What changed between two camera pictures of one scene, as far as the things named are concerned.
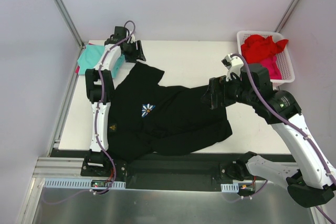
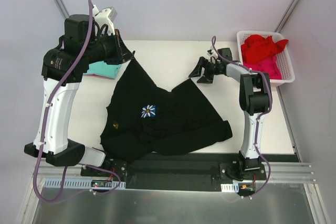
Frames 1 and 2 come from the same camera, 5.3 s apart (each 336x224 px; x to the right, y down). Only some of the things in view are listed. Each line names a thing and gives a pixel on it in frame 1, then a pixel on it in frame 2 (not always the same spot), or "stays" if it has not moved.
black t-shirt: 148,117 stays
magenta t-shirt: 272,65 stays
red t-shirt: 256,48 stays
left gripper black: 135,51 to 117,49
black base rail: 168,171 stays
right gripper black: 217,92 to 206,68
